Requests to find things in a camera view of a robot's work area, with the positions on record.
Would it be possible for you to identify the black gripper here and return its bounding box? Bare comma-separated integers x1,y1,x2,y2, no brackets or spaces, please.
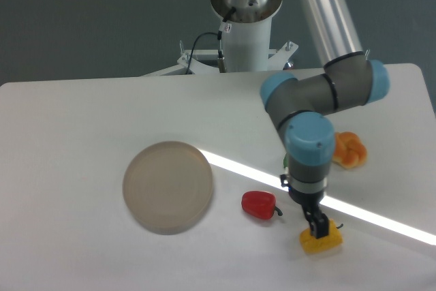
280,174,329,239

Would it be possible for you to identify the red toy pepper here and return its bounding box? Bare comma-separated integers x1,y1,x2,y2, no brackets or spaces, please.
241,190,283,220

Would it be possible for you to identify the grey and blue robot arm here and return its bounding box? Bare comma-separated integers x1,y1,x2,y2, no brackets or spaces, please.
211,0,390,239

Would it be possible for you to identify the yellow toy pepper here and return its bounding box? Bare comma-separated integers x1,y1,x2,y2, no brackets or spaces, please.
299,219,343,254

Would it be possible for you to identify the green toy pepper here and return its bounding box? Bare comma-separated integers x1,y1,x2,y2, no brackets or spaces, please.
283,155,289,168

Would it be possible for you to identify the orange knotted bread roll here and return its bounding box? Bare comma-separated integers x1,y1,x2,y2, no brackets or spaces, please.
332,132,368,169

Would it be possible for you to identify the beige round plate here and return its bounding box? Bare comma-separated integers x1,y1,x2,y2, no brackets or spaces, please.
123,141,214,234

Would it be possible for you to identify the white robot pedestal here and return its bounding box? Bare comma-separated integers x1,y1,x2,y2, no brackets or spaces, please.
140,20,371,78

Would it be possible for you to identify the black cable with connector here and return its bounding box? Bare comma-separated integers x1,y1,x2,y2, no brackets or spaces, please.
185,5,238,75

